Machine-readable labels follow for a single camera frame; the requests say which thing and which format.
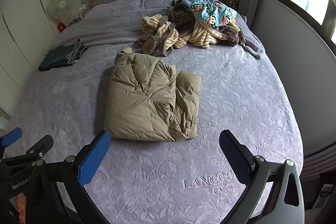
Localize dark teal folded clothes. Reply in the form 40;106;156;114
39;38;89;72

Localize wooden bedside shelf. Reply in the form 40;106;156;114
223;0;239;10

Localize cream striped fleece robe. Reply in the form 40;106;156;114
138;13;246;56

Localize beige puffer jacket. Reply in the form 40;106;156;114
104;48;202;143

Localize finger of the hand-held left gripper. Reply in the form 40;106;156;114
0;135;54;170
0;127;23;147

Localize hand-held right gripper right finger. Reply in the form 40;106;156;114
219;130;305;224

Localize teal cartoon print blanket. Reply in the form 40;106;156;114
168;0;238;28

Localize printed booklet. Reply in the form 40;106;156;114
314;183;335;210

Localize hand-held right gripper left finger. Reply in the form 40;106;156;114
25;130;112;224

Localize white electric fan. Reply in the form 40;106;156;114
48;0;74;26

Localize person's left hand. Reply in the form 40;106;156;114
14;193;27;224

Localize purple embossed bed blanket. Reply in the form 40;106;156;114
5;35;305;224

